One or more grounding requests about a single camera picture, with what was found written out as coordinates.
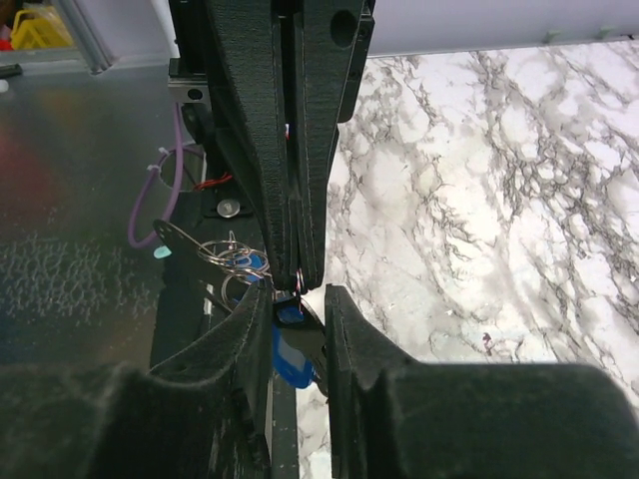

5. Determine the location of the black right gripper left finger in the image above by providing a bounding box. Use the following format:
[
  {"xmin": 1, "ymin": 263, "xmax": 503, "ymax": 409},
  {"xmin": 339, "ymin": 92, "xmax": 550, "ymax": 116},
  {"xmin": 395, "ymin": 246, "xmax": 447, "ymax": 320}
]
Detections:
[{"xmin": 151, "ymin": 281, "xmax": 273, "ymax": 478}]

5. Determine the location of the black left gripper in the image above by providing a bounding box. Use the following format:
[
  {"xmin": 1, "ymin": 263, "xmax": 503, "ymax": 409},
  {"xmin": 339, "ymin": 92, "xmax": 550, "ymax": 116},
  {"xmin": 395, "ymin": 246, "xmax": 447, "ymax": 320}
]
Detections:
[{"xmin": 169, "ymin": 1, "xmax": 375, "ymax": 292}]

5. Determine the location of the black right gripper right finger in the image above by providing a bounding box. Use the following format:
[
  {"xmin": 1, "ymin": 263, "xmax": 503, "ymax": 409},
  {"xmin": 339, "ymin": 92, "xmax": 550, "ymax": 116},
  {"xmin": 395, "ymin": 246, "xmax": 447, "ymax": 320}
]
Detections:
[{"xmin": 324, "ymin": 284, "xmax": 414, "ymax": 478}]

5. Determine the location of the blue key tag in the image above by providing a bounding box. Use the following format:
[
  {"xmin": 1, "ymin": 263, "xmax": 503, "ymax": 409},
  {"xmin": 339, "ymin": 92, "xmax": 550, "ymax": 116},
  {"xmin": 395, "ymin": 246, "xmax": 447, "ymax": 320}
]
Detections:
[
  {"xmin": 235, "ymin": 251, "xmax": 270, "ymax": 283},
  {"xmin": 272, "ymin": 296, "xmax": 315, "ymax": 389}
]

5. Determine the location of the silver keyring chain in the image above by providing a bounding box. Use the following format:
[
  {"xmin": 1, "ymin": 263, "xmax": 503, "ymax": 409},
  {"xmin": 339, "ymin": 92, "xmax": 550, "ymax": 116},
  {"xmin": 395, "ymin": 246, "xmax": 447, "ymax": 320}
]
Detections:
[{"xmin": 196, "ymin": 230, "xmax": 306, "ymax": 313}]

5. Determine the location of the clear plastic storage bin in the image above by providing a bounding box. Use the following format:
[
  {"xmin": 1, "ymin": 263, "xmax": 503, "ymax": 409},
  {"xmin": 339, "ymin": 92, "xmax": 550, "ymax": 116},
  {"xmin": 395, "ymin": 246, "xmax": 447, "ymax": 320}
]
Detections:
[{"xmin": 1, "ymin": 62, "xmax": 174, "ymax": 367}]

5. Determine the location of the cluttered storage shelf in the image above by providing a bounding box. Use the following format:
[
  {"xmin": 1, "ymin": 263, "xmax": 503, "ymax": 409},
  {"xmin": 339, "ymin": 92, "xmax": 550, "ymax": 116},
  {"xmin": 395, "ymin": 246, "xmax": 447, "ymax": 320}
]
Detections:
[{"xmin": 1, "ymin": 0, "xmax": 74, "ymax": 51}]

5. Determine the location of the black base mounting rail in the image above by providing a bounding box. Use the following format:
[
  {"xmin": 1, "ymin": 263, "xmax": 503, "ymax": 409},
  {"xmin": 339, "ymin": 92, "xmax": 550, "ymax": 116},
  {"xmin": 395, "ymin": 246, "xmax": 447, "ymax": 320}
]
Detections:
[{"xmin": 149, "ymin": 104, "xmax": 301, "ymax": 479}]

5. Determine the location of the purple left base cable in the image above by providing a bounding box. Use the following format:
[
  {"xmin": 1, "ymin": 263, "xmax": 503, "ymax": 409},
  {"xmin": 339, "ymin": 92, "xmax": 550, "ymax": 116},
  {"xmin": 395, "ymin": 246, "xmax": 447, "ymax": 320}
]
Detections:
[{"xmin": 127, "ymin": 102, "xmax": 206, "ymax": 249}]

